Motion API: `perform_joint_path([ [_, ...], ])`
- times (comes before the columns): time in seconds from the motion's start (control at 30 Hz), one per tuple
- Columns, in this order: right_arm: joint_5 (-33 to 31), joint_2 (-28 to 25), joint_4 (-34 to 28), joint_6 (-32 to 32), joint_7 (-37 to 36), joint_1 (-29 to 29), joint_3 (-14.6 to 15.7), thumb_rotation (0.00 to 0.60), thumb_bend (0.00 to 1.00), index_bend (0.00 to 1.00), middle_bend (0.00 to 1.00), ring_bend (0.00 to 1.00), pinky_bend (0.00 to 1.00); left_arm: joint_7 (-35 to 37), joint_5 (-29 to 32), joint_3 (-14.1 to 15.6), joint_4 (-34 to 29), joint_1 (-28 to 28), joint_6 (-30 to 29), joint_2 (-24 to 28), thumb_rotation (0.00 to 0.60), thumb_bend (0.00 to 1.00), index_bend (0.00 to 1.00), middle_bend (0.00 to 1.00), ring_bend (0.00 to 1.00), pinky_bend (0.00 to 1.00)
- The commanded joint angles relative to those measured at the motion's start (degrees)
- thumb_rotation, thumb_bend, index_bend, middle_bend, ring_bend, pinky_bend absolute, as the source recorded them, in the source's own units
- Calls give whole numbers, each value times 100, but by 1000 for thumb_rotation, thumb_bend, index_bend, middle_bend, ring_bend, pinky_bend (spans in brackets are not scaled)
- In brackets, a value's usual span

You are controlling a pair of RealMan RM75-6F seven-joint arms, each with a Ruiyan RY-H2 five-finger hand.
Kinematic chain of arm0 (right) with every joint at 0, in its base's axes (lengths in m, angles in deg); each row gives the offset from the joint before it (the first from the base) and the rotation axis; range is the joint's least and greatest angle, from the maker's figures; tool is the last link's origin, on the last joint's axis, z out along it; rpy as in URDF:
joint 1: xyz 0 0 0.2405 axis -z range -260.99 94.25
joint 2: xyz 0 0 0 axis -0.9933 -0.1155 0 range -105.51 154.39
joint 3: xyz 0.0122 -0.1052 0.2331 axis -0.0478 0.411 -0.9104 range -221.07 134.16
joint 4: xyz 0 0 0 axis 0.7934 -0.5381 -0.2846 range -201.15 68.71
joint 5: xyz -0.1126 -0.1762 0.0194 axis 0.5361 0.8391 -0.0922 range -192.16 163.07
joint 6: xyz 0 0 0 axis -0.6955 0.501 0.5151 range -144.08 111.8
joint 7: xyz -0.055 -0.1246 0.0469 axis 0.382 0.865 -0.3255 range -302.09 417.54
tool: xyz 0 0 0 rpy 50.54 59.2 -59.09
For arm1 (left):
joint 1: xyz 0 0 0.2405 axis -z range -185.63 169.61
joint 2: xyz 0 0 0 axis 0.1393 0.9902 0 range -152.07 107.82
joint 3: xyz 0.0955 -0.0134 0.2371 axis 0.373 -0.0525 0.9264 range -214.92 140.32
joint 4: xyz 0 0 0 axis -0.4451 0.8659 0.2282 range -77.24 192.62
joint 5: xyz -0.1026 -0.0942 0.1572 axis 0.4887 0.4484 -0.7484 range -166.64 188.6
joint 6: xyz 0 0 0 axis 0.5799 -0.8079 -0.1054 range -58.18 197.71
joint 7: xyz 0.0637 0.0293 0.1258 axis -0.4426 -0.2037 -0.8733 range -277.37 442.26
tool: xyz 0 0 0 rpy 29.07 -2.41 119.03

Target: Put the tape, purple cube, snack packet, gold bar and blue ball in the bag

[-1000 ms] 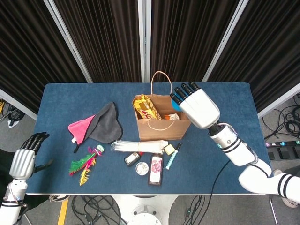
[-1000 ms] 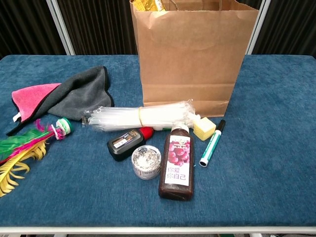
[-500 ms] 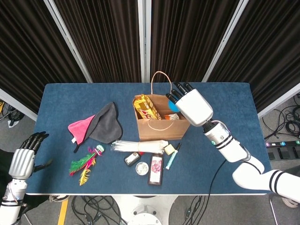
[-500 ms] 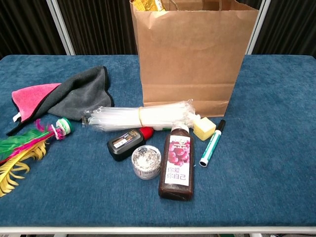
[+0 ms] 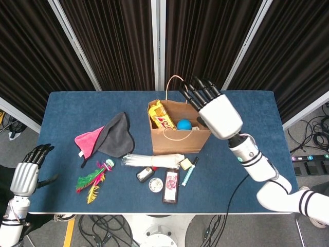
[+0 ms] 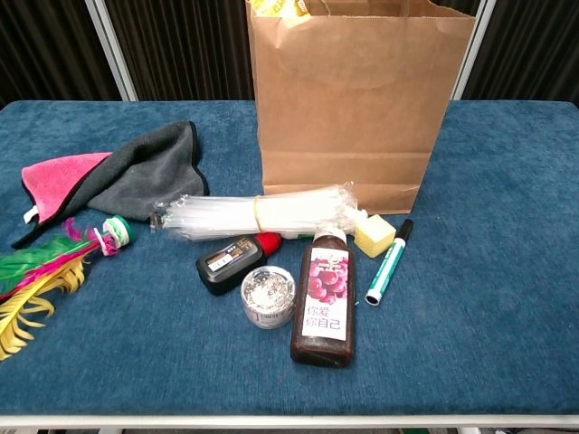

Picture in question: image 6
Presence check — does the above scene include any yellow sponge cube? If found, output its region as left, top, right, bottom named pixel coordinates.
left=354, top=214, right=397, bottom=259

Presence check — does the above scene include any white partition frame post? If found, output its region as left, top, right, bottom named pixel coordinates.
left=450, top=0, right=498, bottom=101
left=83, top=0, right=138, bottom=101

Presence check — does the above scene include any black ink bottle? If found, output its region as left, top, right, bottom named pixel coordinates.
left=195, top=231, right=284, bottom=297

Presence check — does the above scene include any brown paper bag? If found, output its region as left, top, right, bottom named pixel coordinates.
left=245, top=0, right=477, bottom=216

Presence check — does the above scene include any round silver pin tin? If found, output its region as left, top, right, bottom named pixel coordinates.
left=240, top=266, right=298, bottom=330

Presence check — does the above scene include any colourful feather shuttlecock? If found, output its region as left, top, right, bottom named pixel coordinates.
left=0, top=214, right=137, bottom=362

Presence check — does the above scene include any green marker pen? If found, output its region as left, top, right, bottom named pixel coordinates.
left=365, top=219, right=415, bottom=307

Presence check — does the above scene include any clear straw bundle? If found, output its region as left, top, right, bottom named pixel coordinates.
left=150, top=182, right=370, bottom=243

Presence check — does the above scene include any grey pink cloth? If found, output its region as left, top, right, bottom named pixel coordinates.
left=12, top=119, right=209, bottom=250

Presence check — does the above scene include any grape juice bottle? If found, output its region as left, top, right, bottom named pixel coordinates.
left=289, top=227, right=357, bottom=368

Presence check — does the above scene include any black pleated partition panel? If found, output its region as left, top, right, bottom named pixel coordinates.
left=463, top=0, right=579, bottom=106
left=0, top=0, right=123, bottom=109
left=103, top=0, right=254, bottom=101

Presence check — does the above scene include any blue table mat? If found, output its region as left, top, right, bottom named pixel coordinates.
left=0, top=99, right=579, bottom=417

